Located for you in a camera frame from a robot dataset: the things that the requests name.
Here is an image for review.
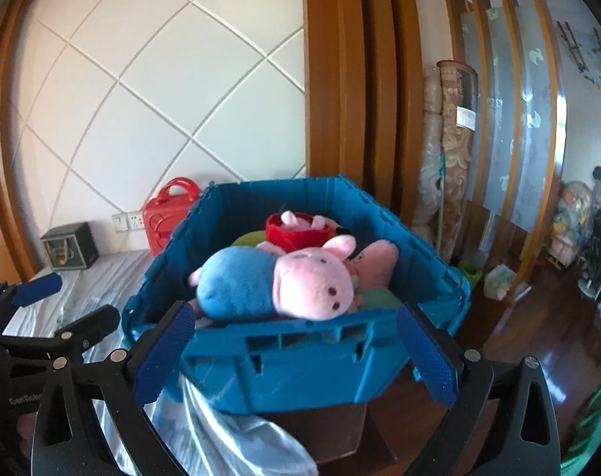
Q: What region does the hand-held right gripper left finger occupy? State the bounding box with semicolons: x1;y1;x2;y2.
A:
32;301;198;476

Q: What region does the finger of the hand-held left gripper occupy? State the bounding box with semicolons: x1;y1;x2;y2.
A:
0;305;121;363
0;272;63;333

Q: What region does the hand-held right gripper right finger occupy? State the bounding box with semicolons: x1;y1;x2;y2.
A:
396;302;564;476

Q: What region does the blue-dress pig plush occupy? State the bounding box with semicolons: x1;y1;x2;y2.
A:
189;235;358;319

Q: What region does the orange-dress pig plush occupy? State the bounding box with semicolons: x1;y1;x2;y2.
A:
345;239;400;291

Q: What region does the green frog plush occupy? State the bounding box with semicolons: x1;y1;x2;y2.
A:
231;230;269;251

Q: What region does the red-dress pig plush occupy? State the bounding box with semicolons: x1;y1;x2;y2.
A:
266;211;338;259

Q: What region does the grey printed cloth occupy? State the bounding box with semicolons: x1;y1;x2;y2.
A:
0;249;318;476

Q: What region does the dark gift box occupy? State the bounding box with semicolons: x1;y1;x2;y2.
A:
40;222;100;271

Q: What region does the white plastic bag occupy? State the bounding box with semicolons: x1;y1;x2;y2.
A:
483;264;518;301

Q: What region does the red plastic case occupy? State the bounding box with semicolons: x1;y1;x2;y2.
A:
143;177;202;257

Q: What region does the green cloth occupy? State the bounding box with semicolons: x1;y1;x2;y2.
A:
561;372;601;476

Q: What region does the pile of stored household things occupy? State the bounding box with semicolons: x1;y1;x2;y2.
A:
551;159;601;303

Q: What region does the pale rolled carpet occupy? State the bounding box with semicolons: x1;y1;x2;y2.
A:
412;67;447;239

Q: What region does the patterned rolled carpet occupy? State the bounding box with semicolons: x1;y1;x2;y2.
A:
432;59;480;263

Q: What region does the wooden frosted glass partition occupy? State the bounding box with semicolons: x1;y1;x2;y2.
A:
435;0;569;278

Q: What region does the white wall socket panel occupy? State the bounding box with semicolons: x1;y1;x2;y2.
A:
111;211;145;233

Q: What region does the wooden wall trim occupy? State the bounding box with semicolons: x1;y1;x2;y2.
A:
303;0;425;239
0;0;48;283

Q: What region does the wall decal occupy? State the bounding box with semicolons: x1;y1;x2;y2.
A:
555;17;601;85

